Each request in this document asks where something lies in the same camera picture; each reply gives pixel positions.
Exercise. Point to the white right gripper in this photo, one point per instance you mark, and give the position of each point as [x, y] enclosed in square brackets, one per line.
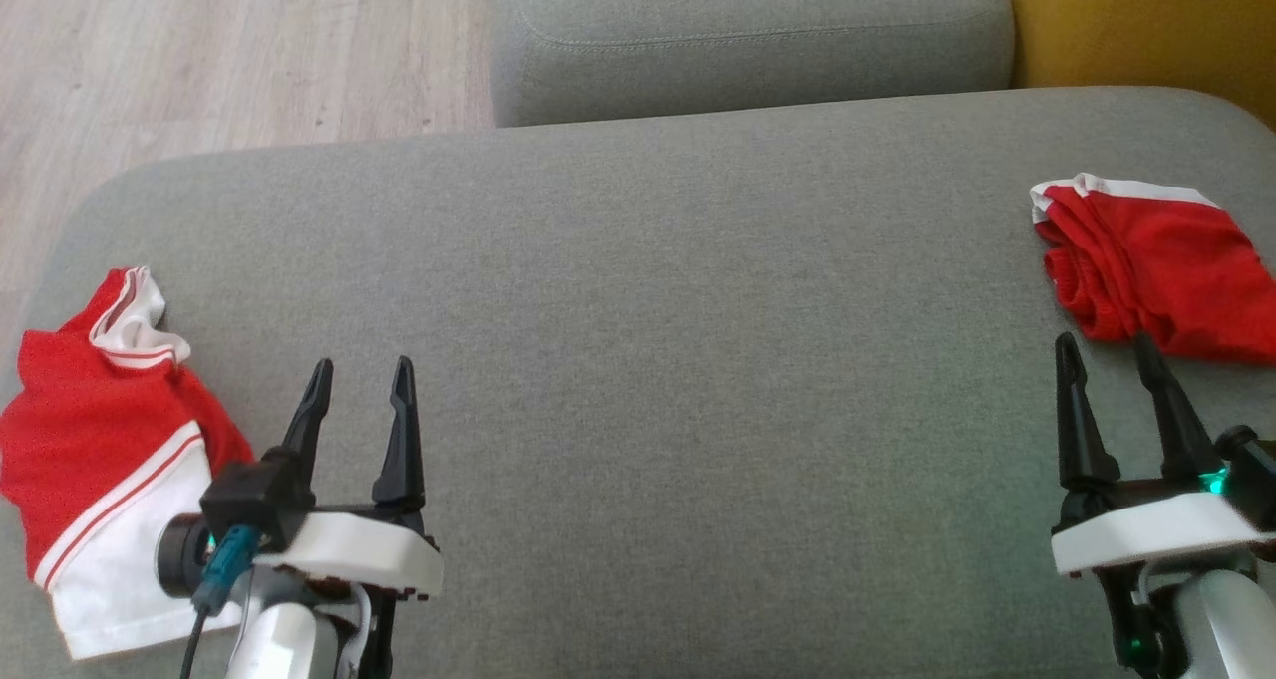
[1146, 534]

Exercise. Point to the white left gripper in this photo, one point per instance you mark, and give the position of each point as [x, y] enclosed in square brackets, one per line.
[359, 554]

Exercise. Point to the red shorts with white stripe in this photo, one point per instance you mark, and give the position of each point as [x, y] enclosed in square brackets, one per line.
[1166, 260]

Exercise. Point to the red and white basketball jersey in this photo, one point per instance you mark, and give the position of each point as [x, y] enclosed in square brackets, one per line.
[90, 430]

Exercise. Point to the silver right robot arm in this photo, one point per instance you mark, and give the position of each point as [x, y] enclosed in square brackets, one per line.
[1226, 629]

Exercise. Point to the grey sofa seat cushion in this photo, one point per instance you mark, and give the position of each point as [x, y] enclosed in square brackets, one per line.
[638, 410]

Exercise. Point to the yellow upholstered furniture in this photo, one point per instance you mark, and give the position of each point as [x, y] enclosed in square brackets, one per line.
[1146, 21]

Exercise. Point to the grey sofa back cushion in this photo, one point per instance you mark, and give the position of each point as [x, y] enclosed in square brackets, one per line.
[748, 31]

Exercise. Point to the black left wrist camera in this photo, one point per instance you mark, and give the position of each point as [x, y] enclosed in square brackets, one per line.
[249, 500]

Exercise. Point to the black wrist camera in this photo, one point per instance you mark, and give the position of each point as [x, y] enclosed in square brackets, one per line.
[249, 500]
[1251, 470]

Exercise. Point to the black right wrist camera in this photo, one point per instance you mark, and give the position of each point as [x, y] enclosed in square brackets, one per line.
[1251, 470]

